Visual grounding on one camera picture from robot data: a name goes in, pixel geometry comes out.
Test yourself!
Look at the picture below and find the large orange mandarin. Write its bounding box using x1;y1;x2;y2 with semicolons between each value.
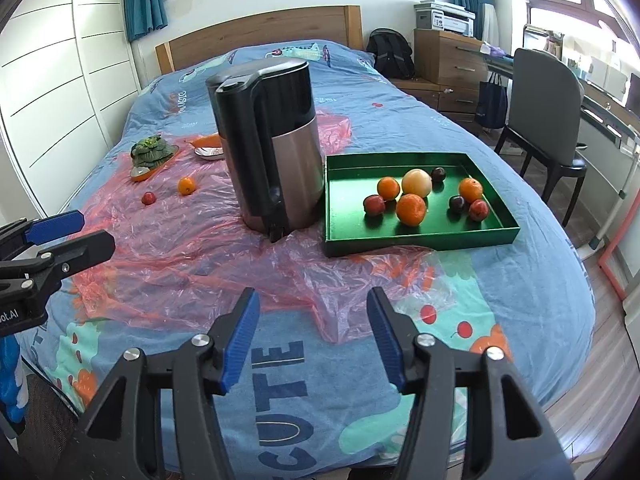
396;193;427;227

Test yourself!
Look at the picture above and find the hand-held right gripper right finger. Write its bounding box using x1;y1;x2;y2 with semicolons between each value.
366;287;576;480

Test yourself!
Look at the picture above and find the orange oval plate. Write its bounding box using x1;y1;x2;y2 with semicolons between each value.
129;145;180;183

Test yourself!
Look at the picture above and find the wooden drawer cabinet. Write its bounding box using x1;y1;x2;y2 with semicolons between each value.
414;28;488;126

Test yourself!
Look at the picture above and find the green rectangular tray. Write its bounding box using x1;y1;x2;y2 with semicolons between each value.
322;151;521;258

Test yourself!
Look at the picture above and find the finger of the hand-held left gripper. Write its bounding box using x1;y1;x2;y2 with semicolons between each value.
0;210;86;256
25;230;117;286

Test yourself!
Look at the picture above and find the white grey printer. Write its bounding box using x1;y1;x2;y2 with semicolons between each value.
413;0;476;37

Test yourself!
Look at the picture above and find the dark cloth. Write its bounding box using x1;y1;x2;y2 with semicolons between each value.
20;375;86;480

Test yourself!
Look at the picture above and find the blue printed blanket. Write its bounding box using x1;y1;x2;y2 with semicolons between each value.
10;39;598;478

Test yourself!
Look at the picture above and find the pale yellow grapefruit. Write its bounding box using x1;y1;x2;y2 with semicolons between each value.
401;168;433;198

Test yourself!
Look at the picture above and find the black backpack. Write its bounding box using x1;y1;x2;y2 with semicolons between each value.
366;28;416;80

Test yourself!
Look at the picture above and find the grey chair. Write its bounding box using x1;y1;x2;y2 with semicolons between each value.
495;47;588;226

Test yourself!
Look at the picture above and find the glass top desk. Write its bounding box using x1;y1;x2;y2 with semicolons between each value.
480;42;640;161

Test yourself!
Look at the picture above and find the pink plastic sheet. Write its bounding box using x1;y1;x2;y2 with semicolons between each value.
70;105;458;346

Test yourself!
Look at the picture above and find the person's left hand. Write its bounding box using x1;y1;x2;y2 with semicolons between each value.
0;335;26;426

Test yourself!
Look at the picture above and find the green bok choy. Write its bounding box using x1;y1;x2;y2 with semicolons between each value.
131;135;173;167

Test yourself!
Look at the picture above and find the white wardrobe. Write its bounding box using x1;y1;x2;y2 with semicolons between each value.
0;0;141;221

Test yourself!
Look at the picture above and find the navy tote bag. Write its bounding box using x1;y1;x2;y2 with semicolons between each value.
475;72;508;129

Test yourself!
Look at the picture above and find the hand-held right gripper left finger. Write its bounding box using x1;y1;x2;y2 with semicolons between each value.
52;287;262;480

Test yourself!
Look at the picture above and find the wooden headboard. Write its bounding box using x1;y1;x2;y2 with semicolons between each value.
155;5;363;76

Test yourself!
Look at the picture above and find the small orange tangerine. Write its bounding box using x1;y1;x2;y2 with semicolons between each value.
458;177;484;204
376;176;401;201

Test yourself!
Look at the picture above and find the pink frame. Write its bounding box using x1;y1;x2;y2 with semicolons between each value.
597;200;640;301

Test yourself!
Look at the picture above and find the black steel electric kettle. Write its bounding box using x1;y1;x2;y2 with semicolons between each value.
206;58;325;244

